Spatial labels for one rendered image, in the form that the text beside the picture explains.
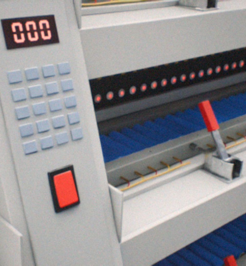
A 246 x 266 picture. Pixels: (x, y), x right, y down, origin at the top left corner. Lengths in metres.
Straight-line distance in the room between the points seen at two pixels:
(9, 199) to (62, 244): 0.06
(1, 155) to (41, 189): 0.04
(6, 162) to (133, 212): 0.16
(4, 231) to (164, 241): 0.17
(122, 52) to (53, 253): 0.19
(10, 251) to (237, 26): 0.35
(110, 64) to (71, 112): 0.07
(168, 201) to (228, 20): 0.21
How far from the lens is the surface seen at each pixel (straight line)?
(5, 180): 0.37
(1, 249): 0.40
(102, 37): 0.42
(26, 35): 0.37
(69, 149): 0.39
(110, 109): 0.63
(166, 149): 0.56
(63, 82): 0.39
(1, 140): 0.36
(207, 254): 0.71
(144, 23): 0.46
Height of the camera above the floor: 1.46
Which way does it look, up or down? 9 degrees down
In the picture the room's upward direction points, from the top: 10 degrees counter-clockwise
